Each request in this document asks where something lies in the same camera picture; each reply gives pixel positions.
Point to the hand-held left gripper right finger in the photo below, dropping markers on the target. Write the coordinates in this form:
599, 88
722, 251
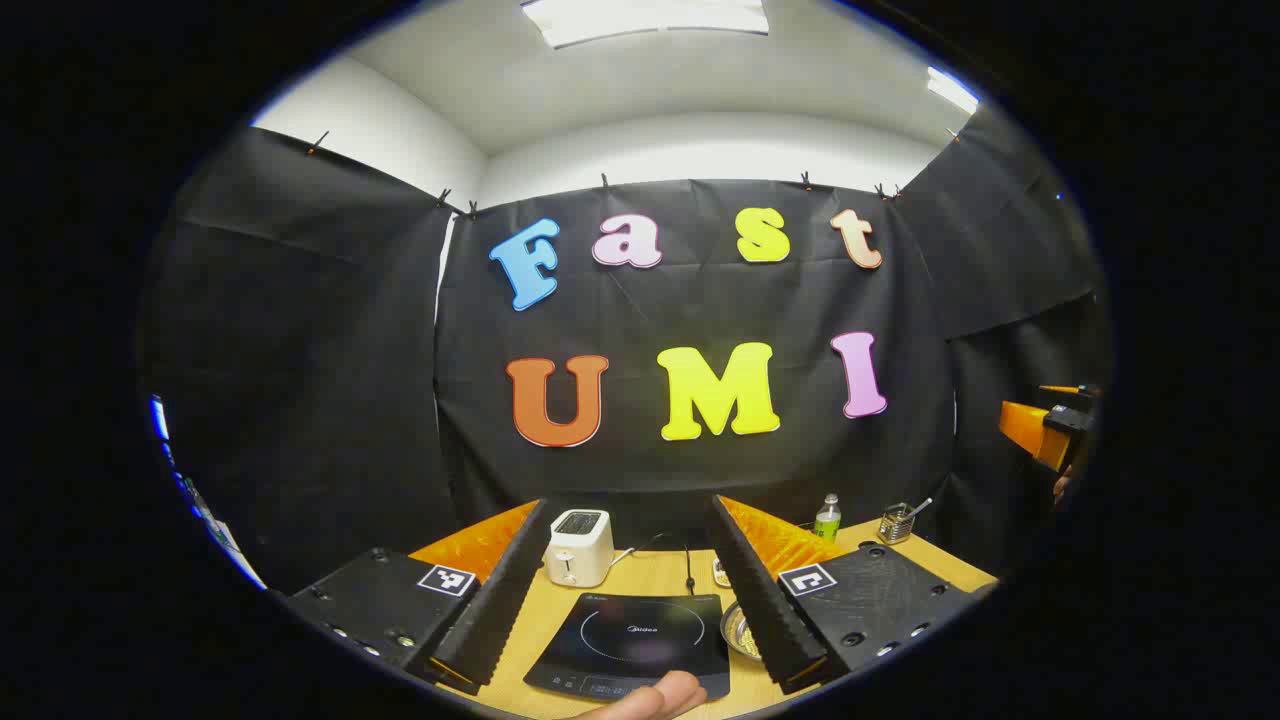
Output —
765, 610

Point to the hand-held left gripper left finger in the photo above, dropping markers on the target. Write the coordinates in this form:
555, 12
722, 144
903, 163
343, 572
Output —
490, 610

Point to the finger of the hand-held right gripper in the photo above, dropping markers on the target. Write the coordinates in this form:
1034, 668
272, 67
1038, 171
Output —
1030, 430

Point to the black induction cooktop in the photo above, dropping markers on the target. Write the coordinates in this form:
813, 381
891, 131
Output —
630, 640

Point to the white divided dish of beans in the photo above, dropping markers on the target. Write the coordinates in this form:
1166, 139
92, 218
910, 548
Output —
720, 572

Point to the white toaster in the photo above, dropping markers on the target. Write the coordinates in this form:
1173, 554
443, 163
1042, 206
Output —
578, 550

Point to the green label drink bottle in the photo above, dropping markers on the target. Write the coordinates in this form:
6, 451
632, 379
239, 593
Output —
827, 522

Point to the metal spoon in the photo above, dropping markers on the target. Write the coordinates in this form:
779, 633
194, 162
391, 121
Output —
920, 506

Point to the black backdrop cloth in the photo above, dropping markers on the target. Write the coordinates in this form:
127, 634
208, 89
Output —
320, 380

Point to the small ceiling light panel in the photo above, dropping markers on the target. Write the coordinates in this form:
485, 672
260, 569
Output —
950, 90

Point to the large ceiling light panel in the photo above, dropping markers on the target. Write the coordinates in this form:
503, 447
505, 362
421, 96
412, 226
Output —
640, 20

